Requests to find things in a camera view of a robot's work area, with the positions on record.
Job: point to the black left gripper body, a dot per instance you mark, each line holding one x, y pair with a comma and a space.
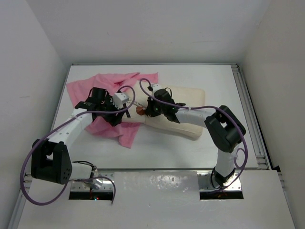
111, 118

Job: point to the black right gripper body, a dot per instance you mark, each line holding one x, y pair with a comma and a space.
155, 109

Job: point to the cream bear print pillow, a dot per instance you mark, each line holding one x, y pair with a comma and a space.
191, 124

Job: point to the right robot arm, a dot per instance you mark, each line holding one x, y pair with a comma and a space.
224, 128

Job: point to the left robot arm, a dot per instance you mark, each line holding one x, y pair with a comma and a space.
50, 159

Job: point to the white front cover panel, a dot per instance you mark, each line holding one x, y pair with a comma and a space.
168, 200

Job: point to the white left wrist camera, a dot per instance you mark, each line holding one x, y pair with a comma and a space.
119, 99

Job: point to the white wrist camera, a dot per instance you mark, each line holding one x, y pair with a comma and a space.
154, 87
119, 99

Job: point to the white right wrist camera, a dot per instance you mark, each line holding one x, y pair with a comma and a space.
154, 87

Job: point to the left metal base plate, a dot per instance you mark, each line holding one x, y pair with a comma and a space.
100, 184

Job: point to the metal base plate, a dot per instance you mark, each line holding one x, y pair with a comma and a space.
207, 183
100, 184

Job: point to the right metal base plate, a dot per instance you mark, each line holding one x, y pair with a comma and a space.
207, 183

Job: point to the right aluminium rail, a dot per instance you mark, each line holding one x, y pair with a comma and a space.
254, 131

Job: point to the aluminium rail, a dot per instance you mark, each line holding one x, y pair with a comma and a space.
20, 203
254, 131

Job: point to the left aluminium rail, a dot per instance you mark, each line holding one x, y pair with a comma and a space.
20, 203

